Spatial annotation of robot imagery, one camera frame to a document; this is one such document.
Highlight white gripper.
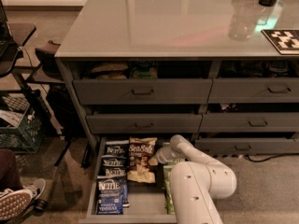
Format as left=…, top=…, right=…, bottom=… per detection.
left=149, top=146, right=183, bottom=166

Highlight brown sea salt chip bag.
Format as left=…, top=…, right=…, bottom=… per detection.
left=127, top=137, right=157, bottom=184

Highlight dark red sneaker sole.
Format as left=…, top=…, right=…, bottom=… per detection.
left=0, top=189, right=33, bottom=221

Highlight person leg dark trousers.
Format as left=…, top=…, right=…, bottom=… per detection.
left=0, top=149, right=22, bottom=190

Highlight blue Kettle bag front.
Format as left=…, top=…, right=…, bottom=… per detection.
left=96, top=176, right=123, bottom=215

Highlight middle right grey drawer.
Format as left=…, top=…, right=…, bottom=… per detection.
left=199, top=113, right=299, bottom=133

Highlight open bottom left drawer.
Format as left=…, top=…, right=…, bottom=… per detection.
left=78, top=136, right=177, bottom=224

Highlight top right grey drawer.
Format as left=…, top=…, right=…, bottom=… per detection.
left=208, top=77, right=299, bottom=104

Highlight black white marker tag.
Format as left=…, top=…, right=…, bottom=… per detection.
left=262, top=29, right=299, bottom=55

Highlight black office chair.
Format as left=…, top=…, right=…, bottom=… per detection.
left=0, top=0, right=73, bottom=168

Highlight top left grey drawer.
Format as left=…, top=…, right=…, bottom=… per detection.
left=73, top=78, right=212, bottom=105

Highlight green Kettle bag front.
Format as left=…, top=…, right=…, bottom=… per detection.
left=164, top=180, right=175, bottom=215

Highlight middle left grey drawer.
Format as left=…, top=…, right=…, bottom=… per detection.
left=86, top=114, right=202, bottom=133

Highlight tan bag in top drawer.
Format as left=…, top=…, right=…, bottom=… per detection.
left=91, top=62, right=129, bottom=79

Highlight green kettle bag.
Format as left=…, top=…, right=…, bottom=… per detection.
left=164, top=180, right=175, bottom=215
left=164, top=164, right=174, bottom=184

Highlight white sneaker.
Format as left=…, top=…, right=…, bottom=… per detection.
left=24, top=178, right=46, bottom=200

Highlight blue kettle bag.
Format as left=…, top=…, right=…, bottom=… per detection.
left=96, top=176, right=123, bottom=215
left=105, top=140, right=129, bottom=157
left=104, top=167, right=130, bottom=208
left=102, top=156, right=126, bottom=170

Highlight green bag in top drawer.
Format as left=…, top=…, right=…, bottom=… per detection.
left=130, top=61, right=158, bottom=79

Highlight green plastic crate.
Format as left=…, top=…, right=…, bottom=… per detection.
left=0, top=91, right=45, bottom=154

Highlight black floor cable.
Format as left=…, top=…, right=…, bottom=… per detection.
left=242, top=153, right=299, bottom=164

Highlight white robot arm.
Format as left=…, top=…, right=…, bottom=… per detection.
left=149, top=134, right=237, bottom=224

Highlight bottom right grey drawer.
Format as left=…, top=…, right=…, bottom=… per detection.
left=194, top=138, right=299, bottom=156

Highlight blue Kettle bag back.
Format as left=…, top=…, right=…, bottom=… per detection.
left=105, top=140, right=129, bottom=157

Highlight grey drawer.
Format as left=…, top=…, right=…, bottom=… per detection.
left=194, top=138, right=299, bottom=156
left=73, top=78, right=212, bottom=105
left=199, top=113, right=299, bottom=133
left=208, top=77, right=299, bottom=104
left=86, top=114, right=202, bottom=133

